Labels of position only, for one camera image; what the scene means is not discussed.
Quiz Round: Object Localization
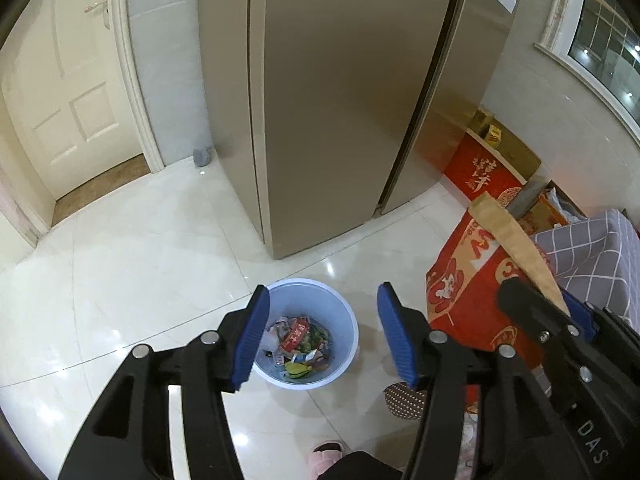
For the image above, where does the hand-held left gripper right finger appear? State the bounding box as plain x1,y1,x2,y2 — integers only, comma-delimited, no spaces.
376,281,583,480

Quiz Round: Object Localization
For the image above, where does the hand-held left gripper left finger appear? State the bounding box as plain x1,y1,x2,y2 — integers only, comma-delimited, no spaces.
57,284,272,480

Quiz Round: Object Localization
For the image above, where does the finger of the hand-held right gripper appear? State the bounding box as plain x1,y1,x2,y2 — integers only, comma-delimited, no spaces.
497,278,591,361
562,292,640,348

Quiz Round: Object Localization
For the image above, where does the pile of mixed wrappers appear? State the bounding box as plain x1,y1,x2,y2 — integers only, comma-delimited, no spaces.
260,315,333,381

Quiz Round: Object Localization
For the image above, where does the red printed paper bag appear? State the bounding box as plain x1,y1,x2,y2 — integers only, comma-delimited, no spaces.
426,195,571,368

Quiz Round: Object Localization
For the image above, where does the blue plastic bin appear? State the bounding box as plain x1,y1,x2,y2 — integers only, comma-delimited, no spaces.
251,278,360,391

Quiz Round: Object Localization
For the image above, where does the brown dotted cushion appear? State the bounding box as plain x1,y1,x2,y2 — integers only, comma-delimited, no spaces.
384,380,430,420

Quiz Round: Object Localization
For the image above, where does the grey checked tablecloth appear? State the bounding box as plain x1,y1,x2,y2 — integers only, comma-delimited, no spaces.
530,210,640,326

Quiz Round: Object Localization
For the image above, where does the orange printed box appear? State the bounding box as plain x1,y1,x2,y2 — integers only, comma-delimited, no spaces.
520,195,568,233

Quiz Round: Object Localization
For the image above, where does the clear plastic bag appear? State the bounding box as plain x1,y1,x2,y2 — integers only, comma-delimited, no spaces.
547,187,586,223

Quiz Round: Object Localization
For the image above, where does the person's black clothing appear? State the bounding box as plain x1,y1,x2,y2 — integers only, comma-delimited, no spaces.
320,451,406,480

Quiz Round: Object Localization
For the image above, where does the pink slipper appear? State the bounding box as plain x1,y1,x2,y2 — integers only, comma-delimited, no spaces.
311,441,346,480

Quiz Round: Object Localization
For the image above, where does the red gift box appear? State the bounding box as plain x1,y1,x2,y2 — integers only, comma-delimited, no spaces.
444,135,526,211

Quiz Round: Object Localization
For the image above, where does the small tan cardboard box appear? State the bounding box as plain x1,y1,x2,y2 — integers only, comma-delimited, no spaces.
472,107,496,136

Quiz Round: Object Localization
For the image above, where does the bronze two-door refrigerator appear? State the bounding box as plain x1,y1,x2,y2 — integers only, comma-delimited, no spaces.
197,0,528,261

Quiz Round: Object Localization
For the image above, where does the white framed sliding window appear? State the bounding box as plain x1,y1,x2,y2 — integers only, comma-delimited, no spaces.
532,0,640,153

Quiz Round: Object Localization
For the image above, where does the white panel door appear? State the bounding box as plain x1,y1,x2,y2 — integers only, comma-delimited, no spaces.
0,0,146,196

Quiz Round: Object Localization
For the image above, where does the metal door handle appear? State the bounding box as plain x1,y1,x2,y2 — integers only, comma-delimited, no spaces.
84,0,111,28

